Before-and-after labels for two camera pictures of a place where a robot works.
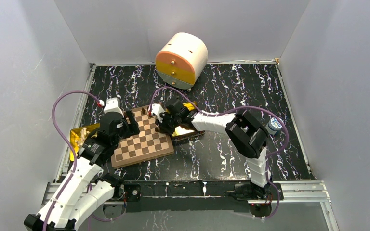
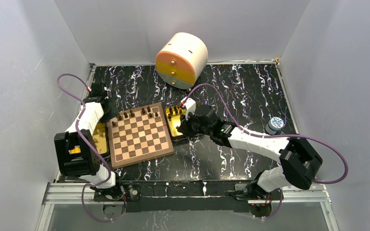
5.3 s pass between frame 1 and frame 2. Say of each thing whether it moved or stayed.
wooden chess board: stayed
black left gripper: moved
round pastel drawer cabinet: stayed
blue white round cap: stayed
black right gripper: moved
